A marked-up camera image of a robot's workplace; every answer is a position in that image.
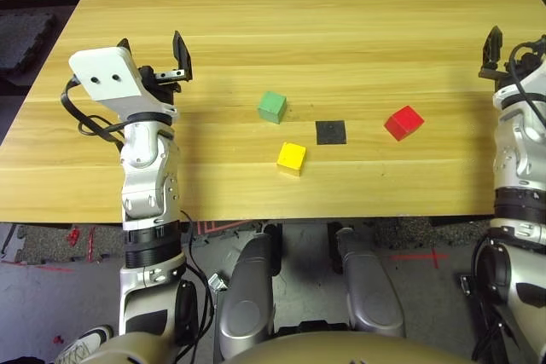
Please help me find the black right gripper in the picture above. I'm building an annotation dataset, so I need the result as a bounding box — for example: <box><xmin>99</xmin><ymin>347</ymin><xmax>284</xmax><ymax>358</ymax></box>
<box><xmin>478</xmin><ymin>26</ymin><xmax>546</xmax><ymax>84</ymax></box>

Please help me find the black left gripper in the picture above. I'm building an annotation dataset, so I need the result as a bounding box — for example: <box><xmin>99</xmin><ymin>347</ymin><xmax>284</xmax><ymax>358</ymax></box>
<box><xmin>115</xmin><ymin>30</ymin><xmax>194</xmax><ymax>105</ymax></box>

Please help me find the red wooden block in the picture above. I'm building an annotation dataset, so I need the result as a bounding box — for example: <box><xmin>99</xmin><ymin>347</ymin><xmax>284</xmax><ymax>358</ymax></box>
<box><xmin>383</xmin><ymin>105</ymin><xmax>425</xmax><ymax>142</ymax></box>

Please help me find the green wooden block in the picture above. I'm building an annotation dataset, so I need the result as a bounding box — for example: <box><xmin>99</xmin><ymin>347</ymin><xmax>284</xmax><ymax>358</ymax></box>
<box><xmin>257</xmin><ymin>90</ymin><xmax>288</xmax><ymax>125</ymax></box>

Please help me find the yellow wooden block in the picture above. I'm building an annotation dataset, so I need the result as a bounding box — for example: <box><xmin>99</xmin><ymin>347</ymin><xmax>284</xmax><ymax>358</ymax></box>
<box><xmin>276</xmin><ymin>142</ymin><xmax>307</xmax><ymax>178</ymax></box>

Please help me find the black foam floor mat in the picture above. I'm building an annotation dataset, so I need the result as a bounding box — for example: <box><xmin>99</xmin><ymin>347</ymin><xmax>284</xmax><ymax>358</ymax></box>
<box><xmin>0</xmin><ymin>12</ymin><xmax>56</xmax><ymax>79</ymax></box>

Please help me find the black square pad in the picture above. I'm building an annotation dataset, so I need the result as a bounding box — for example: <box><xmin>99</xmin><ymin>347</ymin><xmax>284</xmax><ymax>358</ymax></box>
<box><xmin>315</xmin><ymin>120</ymin><xmax>348</xmax><ymax>146</ymax></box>

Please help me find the black mat with red lines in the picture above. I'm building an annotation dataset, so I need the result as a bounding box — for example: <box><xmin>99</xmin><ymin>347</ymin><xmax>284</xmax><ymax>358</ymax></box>
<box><xmin>194</xmin><ymin>219</ymin><xmax>257</xmax><ymax>237</ymax></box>

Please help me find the speckled grey floor mat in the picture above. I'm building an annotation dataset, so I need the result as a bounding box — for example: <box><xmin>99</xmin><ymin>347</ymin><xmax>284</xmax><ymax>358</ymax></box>
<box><xmin>375</xmin><ymin>217</ymin><xmax>432</xmax><ymax>250</ymax></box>
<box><xmin>16</xmin><ymin>222</ymin><xmax>125</xmax><ymax>263</ymax></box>

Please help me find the small silver metal clip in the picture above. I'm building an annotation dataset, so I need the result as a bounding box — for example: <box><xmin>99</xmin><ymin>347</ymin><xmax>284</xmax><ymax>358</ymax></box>
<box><xmin>207</xmin><ymin>272</ymin><xmax>227</xmax><ymax>292</ymax></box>

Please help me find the silver robot left leg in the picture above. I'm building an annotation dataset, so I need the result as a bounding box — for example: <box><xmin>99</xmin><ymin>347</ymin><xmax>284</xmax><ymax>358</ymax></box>
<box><xmin>218</xmin><ymin>234</ymin><xmax>282</xmax><ymax>361</ymax></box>

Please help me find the silver robot leg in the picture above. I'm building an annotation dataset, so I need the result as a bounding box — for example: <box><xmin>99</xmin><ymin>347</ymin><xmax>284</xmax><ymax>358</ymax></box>
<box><xmin>218</xmin><ymin>234</ymin><xmax>282</xmax><ymax>361</ymax></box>
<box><xmin>334</xmin><ymin>227</ymin><xmax>406</xmax><ymax>338</ymax></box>

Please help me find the silver robot right leg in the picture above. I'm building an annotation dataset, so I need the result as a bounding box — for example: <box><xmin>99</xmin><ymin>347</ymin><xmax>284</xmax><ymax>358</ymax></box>
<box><xmin>334</xmin><ymin>227</ymin><xmax>406</xmax><ymax>338</ymax></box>

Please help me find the white sneaker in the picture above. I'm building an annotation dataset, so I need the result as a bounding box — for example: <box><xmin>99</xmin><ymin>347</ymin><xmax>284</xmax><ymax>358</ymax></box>
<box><xmin>55</xmin><ymin>324</ymin><xmax>114</xmax><ymax>364</ymax></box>

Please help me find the black robot pelvis plate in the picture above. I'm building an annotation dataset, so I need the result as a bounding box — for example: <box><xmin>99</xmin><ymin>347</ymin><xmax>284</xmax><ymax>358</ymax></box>
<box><xmin>276</xmin><ymin>320</ymin><xmax>351</xmax><ymax>336</ymax></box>

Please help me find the tan robot torso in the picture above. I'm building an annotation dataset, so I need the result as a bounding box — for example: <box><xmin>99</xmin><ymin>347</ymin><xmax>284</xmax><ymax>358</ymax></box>
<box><xmin>221</xmin><ymin>332</ymin><xmax>477</xmax><ymax>364</ymax></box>

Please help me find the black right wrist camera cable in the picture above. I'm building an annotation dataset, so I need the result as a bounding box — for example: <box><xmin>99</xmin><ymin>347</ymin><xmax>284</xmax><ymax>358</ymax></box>
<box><xmin>508</xmin><ymin>42</ymin><xmax>546</xmax><ymax>120</ymax></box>

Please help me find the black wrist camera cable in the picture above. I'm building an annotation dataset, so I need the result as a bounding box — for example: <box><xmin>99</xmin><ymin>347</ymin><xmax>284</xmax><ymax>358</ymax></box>
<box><xmin>508</xmin><ymin>42</ymin><xmax>546</xmax><ymax>120</ymax></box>
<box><xmin>61</xmin><ymin>76</ymin><xmax>129</xmax><ymax>146</ymax></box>

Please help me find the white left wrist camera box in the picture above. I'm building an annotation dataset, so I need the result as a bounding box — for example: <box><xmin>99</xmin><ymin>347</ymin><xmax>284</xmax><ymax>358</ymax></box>
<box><xmin>68</xmin><ymin>46</ymin><xmax>179</xmax><ymax>121</ymax></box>

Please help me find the black left wrist camera cable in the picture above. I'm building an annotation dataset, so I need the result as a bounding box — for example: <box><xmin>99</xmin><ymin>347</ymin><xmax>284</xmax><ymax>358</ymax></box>
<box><xmin>61</xmin><ymin>76</ymin><xmax>129</xmax><ymax>146</ymax></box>

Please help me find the thin black hanging cable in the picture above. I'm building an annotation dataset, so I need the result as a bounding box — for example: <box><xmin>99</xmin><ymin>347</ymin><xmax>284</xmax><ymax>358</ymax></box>
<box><xmin>178</xmin><ymin>209</ymin><xmax>215</xmax><ymax>364</ymax></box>

